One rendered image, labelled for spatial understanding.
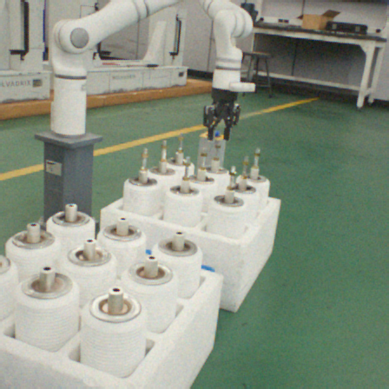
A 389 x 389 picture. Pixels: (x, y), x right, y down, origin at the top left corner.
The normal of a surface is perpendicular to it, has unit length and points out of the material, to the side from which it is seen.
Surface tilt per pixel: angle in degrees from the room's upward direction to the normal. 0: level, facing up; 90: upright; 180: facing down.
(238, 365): 0
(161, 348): 0
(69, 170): 89
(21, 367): 90
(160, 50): 90
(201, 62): 90
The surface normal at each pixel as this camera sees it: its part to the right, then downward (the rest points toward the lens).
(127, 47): -0.49, 0.24
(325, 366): 0.11, -0.94
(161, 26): -0.42, -0.13
